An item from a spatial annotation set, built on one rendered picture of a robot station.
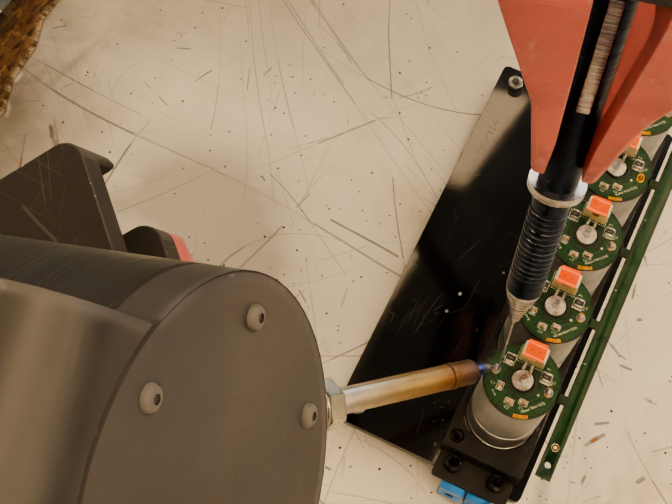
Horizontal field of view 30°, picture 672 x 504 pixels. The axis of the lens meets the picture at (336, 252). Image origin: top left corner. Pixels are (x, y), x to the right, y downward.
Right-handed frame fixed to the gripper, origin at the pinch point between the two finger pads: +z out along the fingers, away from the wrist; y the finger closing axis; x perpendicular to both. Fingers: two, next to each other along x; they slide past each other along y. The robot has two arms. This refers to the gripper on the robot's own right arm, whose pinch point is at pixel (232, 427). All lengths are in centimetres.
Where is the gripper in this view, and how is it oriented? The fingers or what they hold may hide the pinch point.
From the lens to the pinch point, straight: 35.5
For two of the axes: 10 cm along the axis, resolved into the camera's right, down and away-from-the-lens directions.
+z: 4.2, 1.8, 8.9
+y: -3.4, -8.8, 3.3
